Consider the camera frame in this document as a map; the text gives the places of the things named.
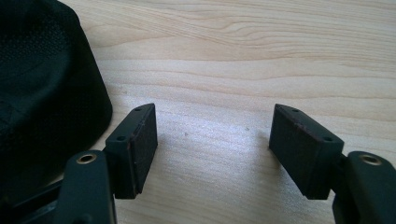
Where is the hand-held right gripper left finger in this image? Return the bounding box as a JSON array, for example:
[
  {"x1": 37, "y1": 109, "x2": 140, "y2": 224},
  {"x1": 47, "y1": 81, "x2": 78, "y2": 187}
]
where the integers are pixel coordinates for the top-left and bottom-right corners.
[{"x1": 55, "y1": 103, "x2": 159, "y2": 224}]

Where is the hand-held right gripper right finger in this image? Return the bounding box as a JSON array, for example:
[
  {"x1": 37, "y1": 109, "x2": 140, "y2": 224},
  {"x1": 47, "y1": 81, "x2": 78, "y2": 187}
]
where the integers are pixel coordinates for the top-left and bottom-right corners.
[{"x1": 268, "y1": 104, "x2": 396, "y2": 224}]

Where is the dark cloth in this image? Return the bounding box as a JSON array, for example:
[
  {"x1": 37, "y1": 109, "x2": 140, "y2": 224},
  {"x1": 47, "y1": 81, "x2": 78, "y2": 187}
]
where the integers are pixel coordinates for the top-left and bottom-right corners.
[{"x1": 0, "y1": 0, "x2": 113, "y2": 204}]

